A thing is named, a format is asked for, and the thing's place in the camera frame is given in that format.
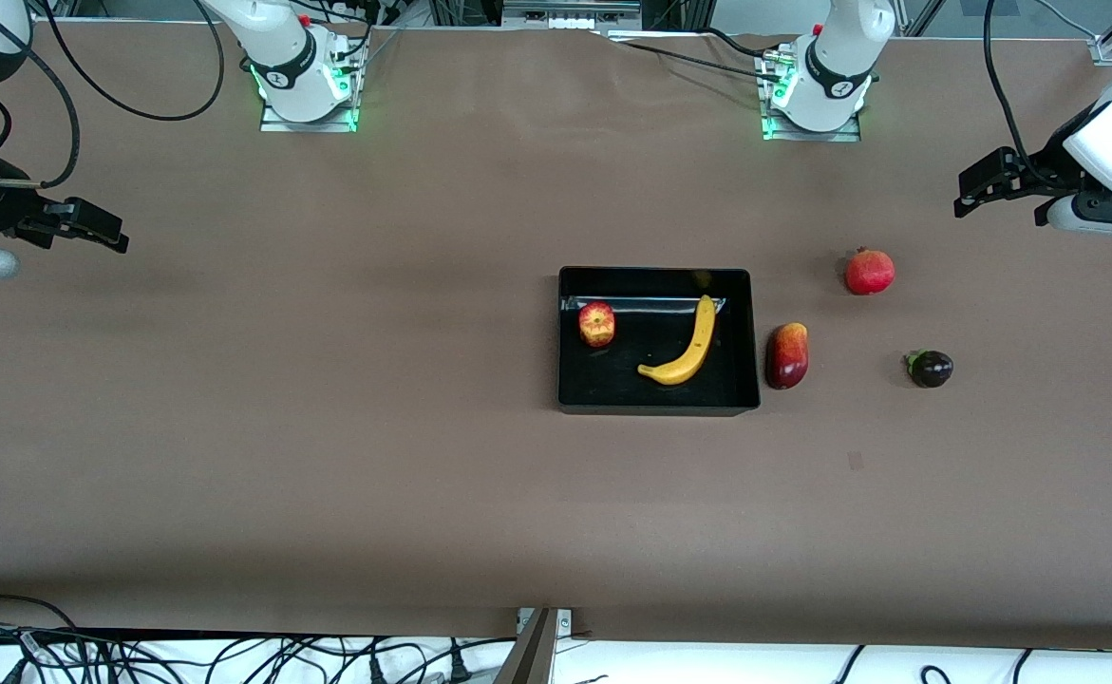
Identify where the metal table edge bracket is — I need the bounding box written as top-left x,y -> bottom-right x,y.
494,608 -> 574,684

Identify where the black rectangular plastic tray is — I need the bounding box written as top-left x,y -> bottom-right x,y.
556,266 -> 762,417

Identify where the black cable on table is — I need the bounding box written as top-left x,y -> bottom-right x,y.
613,27 -> 789,85

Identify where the red yellow apple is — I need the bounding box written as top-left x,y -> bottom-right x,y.
578,301 -> 616,349

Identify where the dark purple mangosteen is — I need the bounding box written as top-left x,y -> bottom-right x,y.
905,350 -> 954,389

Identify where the white power strip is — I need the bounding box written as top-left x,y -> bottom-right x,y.
501,0 -> 643,31

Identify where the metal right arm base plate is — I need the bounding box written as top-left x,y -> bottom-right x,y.
259,38 -> 360,134

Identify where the red pomegranate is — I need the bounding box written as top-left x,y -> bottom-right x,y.
844,247 -> 896,296

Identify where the red yellow mango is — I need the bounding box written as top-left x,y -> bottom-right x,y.
765,322 -> 810,390

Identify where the long black right arm cable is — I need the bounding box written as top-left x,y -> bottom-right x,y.
38,0 -> 226,123

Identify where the yellow banana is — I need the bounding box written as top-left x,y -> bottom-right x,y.
637,294 -> 717,386

